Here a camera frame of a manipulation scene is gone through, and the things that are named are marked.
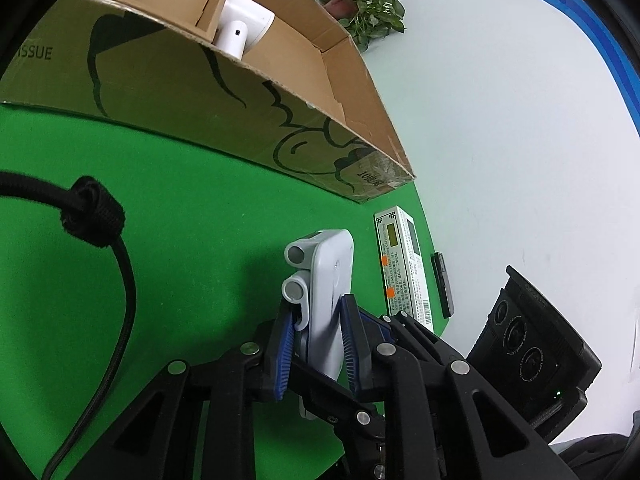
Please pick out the black bar on table edge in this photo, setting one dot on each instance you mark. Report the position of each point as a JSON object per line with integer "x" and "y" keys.
{"x": 443, "y": 286}

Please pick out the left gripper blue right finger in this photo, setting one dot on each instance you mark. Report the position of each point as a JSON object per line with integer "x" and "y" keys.
{"x": 358, "y": 328}

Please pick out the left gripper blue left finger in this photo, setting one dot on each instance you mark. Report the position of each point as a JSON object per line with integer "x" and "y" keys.
{"x": 278, "y": 336}

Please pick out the right potted plant red pot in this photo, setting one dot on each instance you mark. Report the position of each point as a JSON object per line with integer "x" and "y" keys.
{"x": 367, "y": 20}

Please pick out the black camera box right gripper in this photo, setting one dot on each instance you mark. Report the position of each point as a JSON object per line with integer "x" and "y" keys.
{"x": 534, "y": 358}

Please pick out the white medicine box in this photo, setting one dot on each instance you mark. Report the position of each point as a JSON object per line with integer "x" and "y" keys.
{"x": 404, "y": 279}

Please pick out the white rectangular device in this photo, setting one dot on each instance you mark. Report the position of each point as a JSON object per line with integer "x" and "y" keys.
{"x": 323, "y": 275}

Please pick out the large cardboard box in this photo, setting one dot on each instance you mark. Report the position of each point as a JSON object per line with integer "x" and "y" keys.
{"x": 301, "y": 101}

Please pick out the white handheld fan device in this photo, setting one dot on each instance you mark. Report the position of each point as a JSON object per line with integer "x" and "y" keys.
{"x": 242, "y": 25}

